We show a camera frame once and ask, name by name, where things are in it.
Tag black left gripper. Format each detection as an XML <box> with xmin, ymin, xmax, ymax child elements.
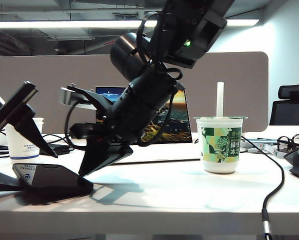
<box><xmin>0</xmin><ymin>80</ymin><xmax>59</xmax><ymax>194</ymax></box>

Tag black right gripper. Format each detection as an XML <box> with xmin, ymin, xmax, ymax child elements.
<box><xmin>69</xmin><ymin>116</ymin><xmax>140</xmax><ymax>177</ymax></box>

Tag black smartphone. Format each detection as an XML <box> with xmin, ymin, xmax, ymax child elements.
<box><xmin>12</xmin><ymin>163</ymin><xmax>94</xmax><ymax>198</ymax></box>

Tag green white drink cup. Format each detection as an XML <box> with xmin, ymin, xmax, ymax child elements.
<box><xmin>193</xmin><ymin>115</ymin><xmax>249</xmax><ymax>175</ymax></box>

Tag white drinking straw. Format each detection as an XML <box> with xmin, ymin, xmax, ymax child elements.
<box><xmin>216</xmin><ymin>81</ymin><xmax>225</xmax><ymax>118</ymax></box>

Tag black charger cable with plug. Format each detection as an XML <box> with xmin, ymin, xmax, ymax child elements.
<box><xmin>240</xmin><ymin>135</ymin><xmax>285</xmax><ymax>240</ymax></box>

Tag grey desk partition panel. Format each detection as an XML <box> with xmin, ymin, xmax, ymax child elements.
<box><xmin>0</xmin><ymin>51</ymin><xmax>269</xmax><ymax>135</ymax></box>

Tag white paper cup blue logo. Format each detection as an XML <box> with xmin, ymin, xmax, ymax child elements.
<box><xmin>4</xmin><ymin>117</ymin><xmax>45</xmax><ymax>161</ymax></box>

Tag black power adapter brick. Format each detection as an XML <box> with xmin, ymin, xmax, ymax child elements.
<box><xmin>53</xmin><ymin>143</ymin><xmax>75</xmax><ymax>156</ymax></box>

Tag white laptop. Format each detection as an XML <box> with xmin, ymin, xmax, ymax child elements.
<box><xmin>94</xmin><ymin>86</ymin><xmax>203</xmax><ymax>165</ymax></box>

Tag long ceiling light bar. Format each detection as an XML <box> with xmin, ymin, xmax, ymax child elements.
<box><xmin>0</xmin><ymin>19</ymin><xmax>260</xmax><ymax>29</ymax></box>

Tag grey blue dongle adapter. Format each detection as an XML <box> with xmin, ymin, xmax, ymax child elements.
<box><xmin>242</xmin><ymin>138</ymin><xmax>278</xmax><ymax>145</ymax></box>

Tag black eyeglasses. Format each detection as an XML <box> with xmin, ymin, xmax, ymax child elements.
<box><xmin>276</xmin><ymin>134</ymin><xmax>299</xmax><ymax>154</ymax></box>

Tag black mesh office chair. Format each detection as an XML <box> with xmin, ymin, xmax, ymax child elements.
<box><xmin>268</xmin><ymin>83</ymin><xmax>299</xmax><ymax>126</ymax></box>

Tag black laptop power cable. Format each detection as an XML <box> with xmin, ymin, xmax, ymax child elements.
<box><xmin>40</xmin><ymin>134</ymin><xmax>88</xmax><ymax>152</ymax></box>

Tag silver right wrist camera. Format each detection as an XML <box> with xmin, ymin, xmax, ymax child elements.
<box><xmin>60</xmin><ymin>84</ymin><xmax>97</xmax><ymax>109</ymax></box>

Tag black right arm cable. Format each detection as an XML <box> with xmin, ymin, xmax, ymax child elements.
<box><xmin>136</xmin><ymin>11</ymin><xmax>184</xmax><ymax>148</ymax></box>

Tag white printed lanyard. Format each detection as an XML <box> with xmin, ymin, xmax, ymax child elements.
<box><xmin>244</xmin><ymin>142</ymin><xmax>286</xmax><ymax>159</ymax></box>

